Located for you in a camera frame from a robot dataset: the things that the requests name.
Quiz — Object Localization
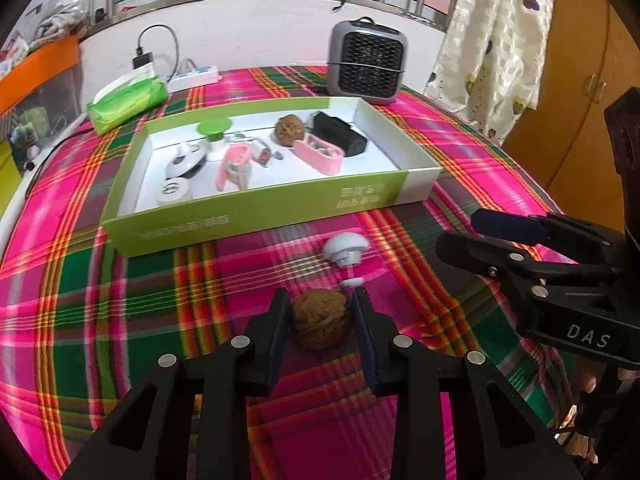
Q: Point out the pink green plaid cloth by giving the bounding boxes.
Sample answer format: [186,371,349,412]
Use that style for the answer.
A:
[0,65,601,480]

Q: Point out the black power adapter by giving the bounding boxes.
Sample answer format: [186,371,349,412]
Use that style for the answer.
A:
[311,111,369,157]

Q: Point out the cream patterned curtain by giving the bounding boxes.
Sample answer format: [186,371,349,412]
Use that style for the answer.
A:
[425,0,556,148]

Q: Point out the wooden cabinet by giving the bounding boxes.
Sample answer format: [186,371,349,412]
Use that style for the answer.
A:
[500,0,640,221]

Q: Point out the white work gloves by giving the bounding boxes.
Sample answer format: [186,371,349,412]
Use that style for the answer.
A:
[37,5,88,41]

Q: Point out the white power strip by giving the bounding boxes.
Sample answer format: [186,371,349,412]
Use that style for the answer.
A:
[167,57,222,93]

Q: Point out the white and black round knob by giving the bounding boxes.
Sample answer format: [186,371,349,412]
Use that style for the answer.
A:
[164,141,210,179]

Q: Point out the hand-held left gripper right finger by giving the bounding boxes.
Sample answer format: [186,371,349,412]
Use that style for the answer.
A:
[351,287,571,480]

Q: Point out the white mushroom knob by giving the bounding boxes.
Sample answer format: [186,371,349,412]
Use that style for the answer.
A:
[322,232,370,267]

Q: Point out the black charger cable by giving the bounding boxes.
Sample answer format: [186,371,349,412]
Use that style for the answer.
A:
[136,24,180,81]

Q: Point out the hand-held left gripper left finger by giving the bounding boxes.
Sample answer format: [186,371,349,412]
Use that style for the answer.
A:
[65,287,292,480]

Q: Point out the green tissue pack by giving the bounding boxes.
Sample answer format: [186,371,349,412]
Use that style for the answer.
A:
[86,66,170,136]

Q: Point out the yellow-green cardboard box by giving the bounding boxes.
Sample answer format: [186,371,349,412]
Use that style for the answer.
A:
[0,137,23,218]

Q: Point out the brown walnut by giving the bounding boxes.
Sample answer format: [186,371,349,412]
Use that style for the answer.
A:
[275,114,307,148]
[291,288,348,348]

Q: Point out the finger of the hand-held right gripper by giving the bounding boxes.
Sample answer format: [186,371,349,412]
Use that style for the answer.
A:
[434,231,621,306]
[471,208,626,264]

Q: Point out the pink earbud case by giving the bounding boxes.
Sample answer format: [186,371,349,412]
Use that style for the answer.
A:
[291,135,346,176]

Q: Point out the green and white cardboard box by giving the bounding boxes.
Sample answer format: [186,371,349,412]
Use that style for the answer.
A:
[100,97,443,259]

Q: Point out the clear bin with orange lid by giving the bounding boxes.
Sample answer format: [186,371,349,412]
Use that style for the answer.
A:
[0,35,83,126]

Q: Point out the pink clip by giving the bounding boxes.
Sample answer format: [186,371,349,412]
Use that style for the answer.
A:
[215,144,252,192]

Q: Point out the grey portable heater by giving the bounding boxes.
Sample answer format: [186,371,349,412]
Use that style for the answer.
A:
[326,16,407,106]

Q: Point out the green suction knob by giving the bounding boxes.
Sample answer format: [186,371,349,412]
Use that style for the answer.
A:
[196,117,233,161]

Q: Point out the steel window railing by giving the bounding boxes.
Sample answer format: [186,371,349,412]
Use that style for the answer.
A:
[75,0,451,41]

